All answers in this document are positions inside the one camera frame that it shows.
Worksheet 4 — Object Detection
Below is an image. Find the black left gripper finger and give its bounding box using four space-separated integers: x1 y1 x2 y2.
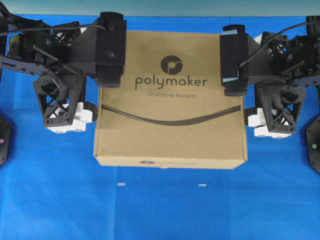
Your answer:
95 63 125 88
96 11 127 67

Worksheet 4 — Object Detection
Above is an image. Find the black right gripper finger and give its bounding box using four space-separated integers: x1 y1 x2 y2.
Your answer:
219 24 249 79
222 77 248 97

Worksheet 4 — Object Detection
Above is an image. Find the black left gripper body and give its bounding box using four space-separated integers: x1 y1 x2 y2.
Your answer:
23 23 99 73

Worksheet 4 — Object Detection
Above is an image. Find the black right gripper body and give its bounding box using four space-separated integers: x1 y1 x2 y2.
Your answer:
246 31 320 85

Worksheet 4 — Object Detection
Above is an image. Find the brown polymaker cardboard box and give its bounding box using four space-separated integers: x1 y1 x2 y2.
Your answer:
93 31 248 170

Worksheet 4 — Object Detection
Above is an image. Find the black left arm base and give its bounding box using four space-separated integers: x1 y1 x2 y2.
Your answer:
0 114 12 166

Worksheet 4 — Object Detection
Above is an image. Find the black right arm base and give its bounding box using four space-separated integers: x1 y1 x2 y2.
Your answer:
305 116 320 174

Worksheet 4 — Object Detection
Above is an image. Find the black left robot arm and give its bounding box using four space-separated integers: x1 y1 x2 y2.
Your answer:
0 8 127 88

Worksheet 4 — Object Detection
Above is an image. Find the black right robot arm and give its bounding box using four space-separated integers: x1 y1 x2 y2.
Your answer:
219 16 320 97

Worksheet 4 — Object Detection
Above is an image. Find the blue table cloth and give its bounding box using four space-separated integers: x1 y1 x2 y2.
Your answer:
0 12 320 240

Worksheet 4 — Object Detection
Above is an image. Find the black right camera cable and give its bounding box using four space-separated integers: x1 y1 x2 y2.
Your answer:
238 21 311 70

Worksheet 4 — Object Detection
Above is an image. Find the black camera cable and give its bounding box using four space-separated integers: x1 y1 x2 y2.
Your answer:
0 23 109 38
238 21 311 70

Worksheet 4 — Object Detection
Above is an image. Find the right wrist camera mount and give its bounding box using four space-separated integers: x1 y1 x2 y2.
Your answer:
245 83 307 139

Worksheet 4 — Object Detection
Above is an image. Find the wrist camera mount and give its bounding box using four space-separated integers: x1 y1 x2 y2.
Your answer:
245 83 307 139
33 68 98 134

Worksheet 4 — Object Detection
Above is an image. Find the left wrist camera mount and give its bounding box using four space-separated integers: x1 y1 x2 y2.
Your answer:
33 68 98 134

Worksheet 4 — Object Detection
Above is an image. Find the black left camera cable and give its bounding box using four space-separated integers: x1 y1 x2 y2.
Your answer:
0 23 109 38

